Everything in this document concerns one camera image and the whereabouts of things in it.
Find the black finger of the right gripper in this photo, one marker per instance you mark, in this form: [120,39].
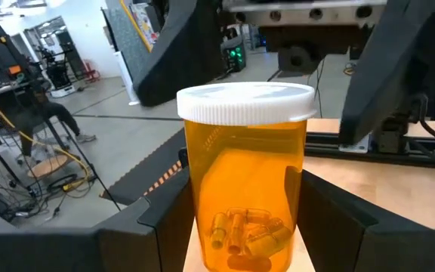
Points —
[391,56]
[187,49]

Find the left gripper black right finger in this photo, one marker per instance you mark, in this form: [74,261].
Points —
[372,249]

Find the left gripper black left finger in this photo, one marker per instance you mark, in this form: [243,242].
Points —
[70,249]

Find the large orange pill bottle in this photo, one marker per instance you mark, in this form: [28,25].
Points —
[244,170]

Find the black mesh computer tower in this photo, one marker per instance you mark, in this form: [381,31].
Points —
[234,53]

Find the paint-splattered white sheet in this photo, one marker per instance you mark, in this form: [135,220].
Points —
[145,22]

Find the grey partition panel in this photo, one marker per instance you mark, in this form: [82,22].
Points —
[127,41]

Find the round wooden stool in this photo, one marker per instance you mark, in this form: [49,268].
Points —
[47,166]

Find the hazard-striped black floor mat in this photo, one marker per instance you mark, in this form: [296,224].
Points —
[145,174]

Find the black robot white base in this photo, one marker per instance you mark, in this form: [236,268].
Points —
[59,75]

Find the person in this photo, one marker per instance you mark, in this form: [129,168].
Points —
[40,113]

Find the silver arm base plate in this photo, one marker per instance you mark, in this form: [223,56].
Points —
[355,146]

